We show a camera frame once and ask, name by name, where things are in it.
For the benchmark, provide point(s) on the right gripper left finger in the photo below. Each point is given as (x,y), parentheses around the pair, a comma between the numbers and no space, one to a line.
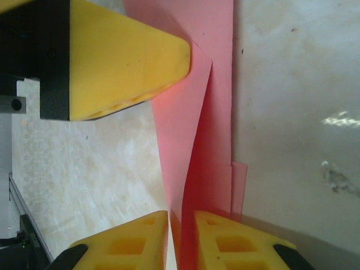
(126,244)

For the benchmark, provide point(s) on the pink cloth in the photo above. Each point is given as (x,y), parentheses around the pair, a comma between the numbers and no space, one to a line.
(216,112)

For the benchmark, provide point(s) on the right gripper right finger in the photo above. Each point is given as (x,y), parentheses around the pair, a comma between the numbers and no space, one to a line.
(239,247)

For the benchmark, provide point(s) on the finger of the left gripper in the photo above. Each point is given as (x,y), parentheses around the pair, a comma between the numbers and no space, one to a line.
(11,4)
(118,56)

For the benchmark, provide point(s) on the long aluminium mounting rail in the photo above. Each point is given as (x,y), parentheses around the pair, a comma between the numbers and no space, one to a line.
(28,208)

